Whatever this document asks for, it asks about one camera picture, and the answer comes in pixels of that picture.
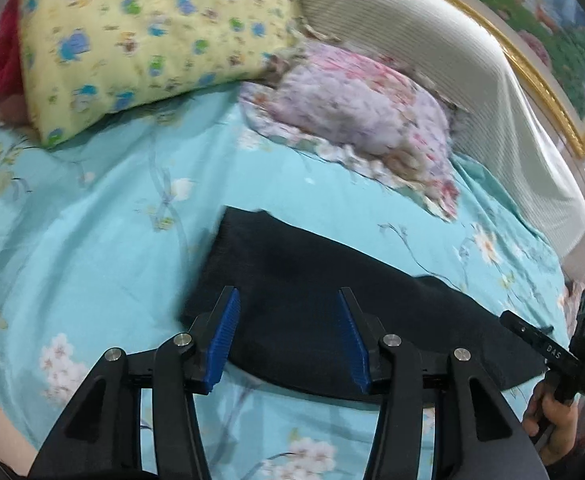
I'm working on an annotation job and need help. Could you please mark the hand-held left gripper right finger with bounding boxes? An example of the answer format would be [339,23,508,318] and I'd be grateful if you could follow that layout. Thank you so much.
[337,287,552,480]

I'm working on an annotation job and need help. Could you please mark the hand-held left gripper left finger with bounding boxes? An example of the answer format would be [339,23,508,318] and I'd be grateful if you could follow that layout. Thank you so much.
[27,285,242,480]

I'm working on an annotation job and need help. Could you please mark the black pants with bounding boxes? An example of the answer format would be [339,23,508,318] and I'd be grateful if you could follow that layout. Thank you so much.
[180,206,554,404]

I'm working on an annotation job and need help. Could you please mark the person's right hand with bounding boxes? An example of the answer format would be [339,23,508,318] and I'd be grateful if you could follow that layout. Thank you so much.
[522,379,580,466]

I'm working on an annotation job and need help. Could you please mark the light blue floral bed sheet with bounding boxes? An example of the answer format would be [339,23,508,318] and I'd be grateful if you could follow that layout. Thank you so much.
[0,82,575,480]

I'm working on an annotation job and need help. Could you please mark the pink floral pillow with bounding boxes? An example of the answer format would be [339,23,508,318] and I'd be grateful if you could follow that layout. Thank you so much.
[239,40,460,222]

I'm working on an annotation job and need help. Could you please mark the white ribbed headboard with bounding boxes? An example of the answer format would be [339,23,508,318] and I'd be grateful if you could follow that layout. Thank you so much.
[288,0,585,260]

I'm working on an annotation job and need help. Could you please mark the yellow floral pillow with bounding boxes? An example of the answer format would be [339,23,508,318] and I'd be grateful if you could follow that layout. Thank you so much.
[18,0,307,150]

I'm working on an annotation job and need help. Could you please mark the gold framed wall picture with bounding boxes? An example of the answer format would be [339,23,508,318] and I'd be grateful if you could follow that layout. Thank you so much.
[372,0,585,160]

